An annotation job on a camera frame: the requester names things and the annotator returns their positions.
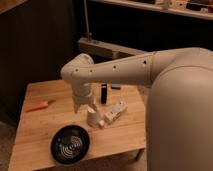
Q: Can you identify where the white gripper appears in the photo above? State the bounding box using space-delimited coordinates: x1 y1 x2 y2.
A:
72 83 97 114

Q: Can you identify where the white ceramic cup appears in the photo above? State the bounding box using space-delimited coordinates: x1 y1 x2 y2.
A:
87 107 103 127

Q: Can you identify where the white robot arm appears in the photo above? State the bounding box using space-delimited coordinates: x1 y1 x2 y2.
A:
61 47 213 171

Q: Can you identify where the small blue-grey block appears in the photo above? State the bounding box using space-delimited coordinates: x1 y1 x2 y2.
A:
111 84 121 90

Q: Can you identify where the orange carrot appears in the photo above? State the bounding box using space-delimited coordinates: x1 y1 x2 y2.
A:
25 100 55 112

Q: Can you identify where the white toy bottle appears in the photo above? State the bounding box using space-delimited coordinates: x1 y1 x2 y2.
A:
98 101 128 127

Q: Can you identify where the black round plate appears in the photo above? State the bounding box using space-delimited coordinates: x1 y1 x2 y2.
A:
50 125 90 165

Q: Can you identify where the grey metal beam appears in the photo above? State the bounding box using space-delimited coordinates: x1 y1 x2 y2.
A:
78 37 143 59

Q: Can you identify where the vertical metal pole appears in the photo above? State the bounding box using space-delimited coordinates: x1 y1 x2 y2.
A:
83 0 92 41

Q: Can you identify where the wooden shelf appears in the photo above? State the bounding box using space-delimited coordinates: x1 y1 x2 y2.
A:
91 0 213 21

